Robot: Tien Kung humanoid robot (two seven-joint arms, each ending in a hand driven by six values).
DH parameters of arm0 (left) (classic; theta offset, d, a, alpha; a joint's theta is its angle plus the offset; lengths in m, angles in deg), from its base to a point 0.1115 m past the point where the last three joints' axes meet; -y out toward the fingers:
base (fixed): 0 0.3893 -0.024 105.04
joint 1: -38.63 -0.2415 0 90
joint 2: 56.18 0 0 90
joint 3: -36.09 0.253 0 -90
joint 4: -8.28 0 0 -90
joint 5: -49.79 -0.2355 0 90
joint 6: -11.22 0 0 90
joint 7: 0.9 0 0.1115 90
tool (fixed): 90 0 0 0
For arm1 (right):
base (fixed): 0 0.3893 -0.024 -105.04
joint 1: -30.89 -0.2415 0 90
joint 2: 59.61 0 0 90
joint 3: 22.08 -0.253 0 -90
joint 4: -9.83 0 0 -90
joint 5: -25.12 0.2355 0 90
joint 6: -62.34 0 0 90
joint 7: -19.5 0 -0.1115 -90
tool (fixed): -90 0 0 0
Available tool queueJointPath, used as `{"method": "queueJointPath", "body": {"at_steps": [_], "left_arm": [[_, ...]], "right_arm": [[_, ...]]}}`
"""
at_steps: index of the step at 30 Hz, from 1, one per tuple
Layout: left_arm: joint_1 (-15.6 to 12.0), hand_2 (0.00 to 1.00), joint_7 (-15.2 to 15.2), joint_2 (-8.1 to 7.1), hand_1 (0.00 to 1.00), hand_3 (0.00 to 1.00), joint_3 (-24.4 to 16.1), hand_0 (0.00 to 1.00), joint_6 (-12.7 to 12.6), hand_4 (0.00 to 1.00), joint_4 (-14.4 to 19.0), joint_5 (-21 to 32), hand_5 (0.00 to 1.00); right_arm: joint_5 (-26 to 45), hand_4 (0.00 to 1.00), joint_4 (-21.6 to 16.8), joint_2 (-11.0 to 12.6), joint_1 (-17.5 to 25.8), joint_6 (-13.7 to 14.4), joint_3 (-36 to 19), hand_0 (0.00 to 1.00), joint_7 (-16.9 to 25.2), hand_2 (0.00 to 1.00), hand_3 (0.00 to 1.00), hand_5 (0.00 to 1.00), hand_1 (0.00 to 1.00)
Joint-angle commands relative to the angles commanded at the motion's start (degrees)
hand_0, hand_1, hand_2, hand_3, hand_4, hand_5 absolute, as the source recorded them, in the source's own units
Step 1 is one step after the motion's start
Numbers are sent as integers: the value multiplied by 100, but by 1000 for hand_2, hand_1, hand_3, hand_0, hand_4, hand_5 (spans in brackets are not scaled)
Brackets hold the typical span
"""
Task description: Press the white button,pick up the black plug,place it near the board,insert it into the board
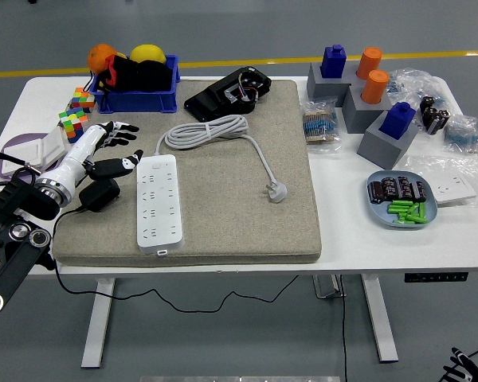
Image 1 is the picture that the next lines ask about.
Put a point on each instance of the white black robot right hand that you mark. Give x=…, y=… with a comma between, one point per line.
x=464, y=370

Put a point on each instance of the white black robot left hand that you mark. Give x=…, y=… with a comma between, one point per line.
x=77, y=155

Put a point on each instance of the black plug adapter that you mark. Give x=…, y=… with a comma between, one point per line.
x=99, y=196

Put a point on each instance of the white power strip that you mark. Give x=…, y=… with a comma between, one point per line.
x=159, y=207

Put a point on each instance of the multicolour puzzle cube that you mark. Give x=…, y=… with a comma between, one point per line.
x=83, y=99
x=73, y=123

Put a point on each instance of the purple tray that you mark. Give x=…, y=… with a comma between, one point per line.
x=2, y=169

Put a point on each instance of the blue plastic bin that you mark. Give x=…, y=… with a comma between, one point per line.
x=135, y=101

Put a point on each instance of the black table control panel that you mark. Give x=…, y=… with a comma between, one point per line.
x=436, y=277

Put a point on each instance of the white table leg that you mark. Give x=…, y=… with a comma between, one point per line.
x=380, y=318
x=97, y=322

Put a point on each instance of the orange fruit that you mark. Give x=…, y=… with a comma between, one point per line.
x=99, y=57

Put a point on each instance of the black cloth bag red trim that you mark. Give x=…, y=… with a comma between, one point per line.
x=143, y=77

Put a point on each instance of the small yellow fruit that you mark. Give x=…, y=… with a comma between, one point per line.
x=122, y=55

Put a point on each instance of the large yellow lemon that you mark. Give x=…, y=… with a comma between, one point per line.
x=147, y=52

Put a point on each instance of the green battery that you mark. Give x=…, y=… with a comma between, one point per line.
x=403, y=215
x=422, y=210
x=400, y=203
x=412, y=209
x=417, y=219
x=404, y=221
x=398, y=209

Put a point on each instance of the grey-brown mat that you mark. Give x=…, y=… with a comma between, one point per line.
x=231, y=223

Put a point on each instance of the blue-grey plate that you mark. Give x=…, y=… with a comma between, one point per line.
x=378, y=213

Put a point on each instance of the dark brown capacitor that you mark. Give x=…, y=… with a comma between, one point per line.
x=419, y=191
x=376, y=192
x=389, y=188
x=404, y=187

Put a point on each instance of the clear plastic bag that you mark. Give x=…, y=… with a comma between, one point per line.
x=476, y=167

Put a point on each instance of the small clear bag blue parts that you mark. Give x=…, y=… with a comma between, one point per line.
x=462, y=135

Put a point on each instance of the grey block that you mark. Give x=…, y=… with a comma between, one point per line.
x=378, y=151
x=358, y=117
x=322, y=89

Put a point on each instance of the clear bag of resistors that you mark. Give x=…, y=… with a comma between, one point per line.
x=320, y=127

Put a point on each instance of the black capacitor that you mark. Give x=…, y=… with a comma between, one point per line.
x=440, y=121
x=430, y=117
x=427, y=104

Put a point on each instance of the blue peg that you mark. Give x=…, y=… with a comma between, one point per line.
x=397, y=121
x=334, y=61

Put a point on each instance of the large clear bag blue parts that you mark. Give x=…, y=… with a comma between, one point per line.
x=414, y=85

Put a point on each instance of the orange cylinder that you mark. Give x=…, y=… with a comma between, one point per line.
x=369, y=63
x=375, y=86

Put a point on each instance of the silver metal bracket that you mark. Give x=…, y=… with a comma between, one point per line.
x=326, y=286

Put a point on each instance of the white wall socket panel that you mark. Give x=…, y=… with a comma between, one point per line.
x=454, y=187

